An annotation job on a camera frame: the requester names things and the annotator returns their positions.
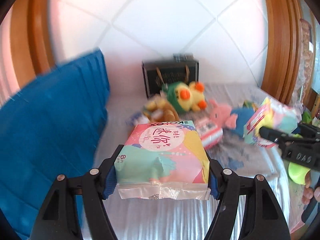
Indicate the black gift box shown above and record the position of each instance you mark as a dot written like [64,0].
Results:
[170,72]

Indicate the pink tissue pack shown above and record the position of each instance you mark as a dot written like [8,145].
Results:
[210,132]

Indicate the small blue white packet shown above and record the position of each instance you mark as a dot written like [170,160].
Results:
[135,118]

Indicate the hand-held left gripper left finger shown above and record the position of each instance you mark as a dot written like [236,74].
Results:
[110,185]

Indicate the patterned fabric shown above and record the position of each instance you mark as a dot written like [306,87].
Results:
[306,55]

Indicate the brown teddy bear plush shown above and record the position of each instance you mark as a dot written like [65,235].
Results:
[160,107]

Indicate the wooden door frame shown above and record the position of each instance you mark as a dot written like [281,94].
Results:
[280,42]
[32,42]

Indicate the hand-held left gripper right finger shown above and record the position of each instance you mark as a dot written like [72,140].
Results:
[213,186]

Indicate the green plastic object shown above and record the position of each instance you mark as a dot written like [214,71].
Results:
[307,117]

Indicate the lime green plush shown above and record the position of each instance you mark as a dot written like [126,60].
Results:
[297,173]

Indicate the pink pig plush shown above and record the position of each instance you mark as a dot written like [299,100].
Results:
[220,113]

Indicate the blue plush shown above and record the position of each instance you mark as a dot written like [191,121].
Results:
[242,120]

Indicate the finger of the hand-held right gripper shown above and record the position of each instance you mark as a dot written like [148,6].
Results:
[270,133]
[310,129]

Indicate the person's right hand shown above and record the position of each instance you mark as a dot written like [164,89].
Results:
[307,195]

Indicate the yellow duck plush green hood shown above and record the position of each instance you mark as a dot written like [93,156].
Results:
[192,97]

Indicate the pastel pad pack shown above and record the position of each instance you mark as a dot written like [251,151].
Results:
[160,160]
[275,116]

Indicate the blue plastic crate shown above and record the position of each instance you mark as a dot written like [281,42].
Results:
[50,130]

